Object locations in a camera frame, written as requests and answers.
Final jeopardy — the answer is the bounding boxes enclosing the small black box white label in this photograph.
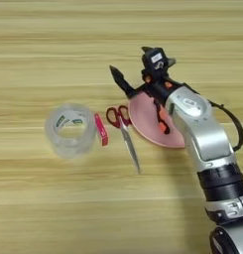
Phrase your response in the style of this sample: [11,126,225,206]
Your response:
[141,46,170,72]

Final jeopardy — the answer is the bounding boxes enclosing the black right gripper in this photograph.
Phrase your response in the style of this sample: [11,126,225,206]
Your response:
[109,58,194,106]

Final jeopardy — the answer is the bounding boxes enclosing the clear tape roll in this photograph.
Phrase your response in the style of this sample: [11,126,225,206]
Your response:
[44,102,97,159]

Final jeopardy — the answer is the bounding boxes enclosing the small red box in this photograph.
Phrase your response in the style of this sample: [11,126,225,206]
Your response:
[93,112,109,147]

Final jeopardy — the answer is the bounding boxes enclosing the pink round plate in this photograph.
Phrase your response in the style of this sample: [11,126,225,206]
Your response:
[127,90,186,149]

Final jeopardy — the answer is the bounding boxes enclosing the red handled scissors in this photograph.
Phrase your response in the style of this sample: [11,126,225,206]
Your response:
[105,104,142,176]

